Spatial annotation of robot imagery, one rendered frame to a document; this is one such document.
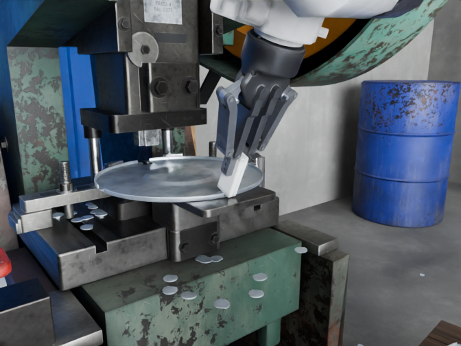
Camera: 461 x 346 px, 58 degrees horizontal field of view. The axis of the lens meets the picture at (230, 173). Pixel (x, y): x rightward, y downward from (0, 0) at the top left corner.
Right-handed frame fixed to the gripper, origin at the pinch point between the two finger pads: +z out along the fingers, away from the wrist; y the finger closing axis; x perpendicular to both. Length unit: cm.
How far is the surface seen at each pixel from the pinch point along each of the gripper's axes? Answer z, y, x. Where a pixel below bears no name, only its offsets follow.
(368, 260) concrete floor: 99, 144, 22
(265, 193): 2.8, 5.3, -3.0
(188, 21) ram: -12.8, 5.7, 26.6
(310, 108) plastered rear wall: 67, 184, 120
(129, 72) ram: -4.8, -5.7, 23.4
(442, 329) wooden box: 38, 59, -28
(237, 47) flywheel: -2, 34, 44
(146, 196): 5.4, -10.8, 4.5
